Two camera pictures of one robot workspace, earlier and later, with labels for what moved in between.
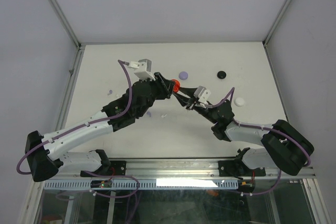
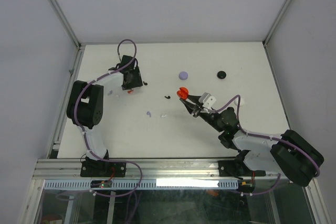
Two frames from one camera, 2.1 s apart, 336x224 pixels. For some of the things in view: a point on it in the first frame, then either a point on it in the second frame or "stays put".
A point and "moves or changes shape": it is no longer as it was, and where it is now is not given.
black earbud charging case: [221, 75] stays put
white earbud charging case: [239, 102] stays put
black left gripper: [164, 86] → [138, 81]
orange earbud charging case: [176, 86] moves or changes shape
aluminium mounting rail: [177, 169] stays put
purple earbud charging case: [183, 75] stays put
